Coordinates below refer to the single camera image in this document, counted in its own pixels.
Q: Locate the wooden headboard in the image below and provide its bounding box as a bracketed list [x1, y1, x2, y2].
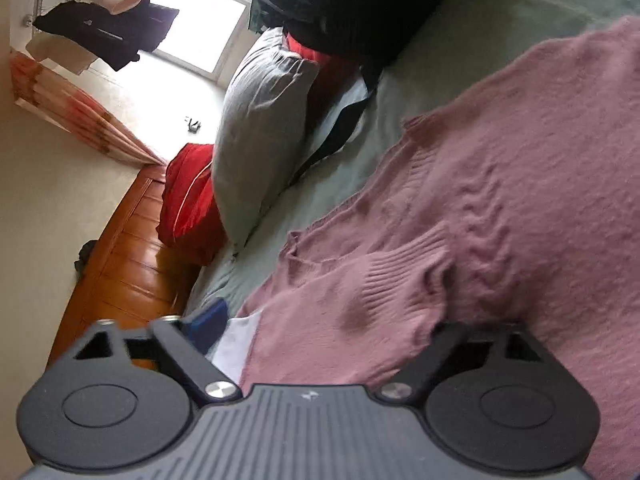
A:
[48, 166, 200, 363]

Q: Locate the black backpack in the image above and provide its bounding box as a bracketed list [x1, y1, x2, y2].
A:
[257, 0, 444, 182]

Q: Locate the red quilt right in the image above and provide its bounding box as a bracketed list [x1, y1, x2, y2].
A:
[285, 32, 358, 132]

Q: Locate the hanging laundry at window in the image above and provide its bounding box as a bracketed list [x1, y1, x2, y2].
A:
[25, 0, 179, 76]

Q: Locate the red quilt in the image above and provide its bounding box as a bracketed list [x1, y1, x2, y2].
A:
[156, 143, 227, 266]
[285, 32, 358, 132]

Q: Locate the red quilt left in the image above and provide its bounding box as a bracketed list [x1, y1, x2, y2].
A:
[156, 143, 227, 266]

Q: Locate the pink and white sweater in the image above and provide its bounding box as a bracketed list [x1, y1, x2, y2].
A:
[240, 16, 639, 479]

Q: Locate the green plaid bed blanket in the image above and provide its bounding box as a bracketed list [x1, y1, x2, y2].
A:
[186, 0, 639, 313]

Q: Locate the red plaid curtain left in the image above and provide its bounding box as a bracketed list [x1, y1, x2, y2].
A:
[9, 50, 165, 166]

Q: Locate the grey green pillow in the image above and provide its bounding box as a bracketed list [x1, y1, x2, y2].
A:
[213, 27, 319, 248]

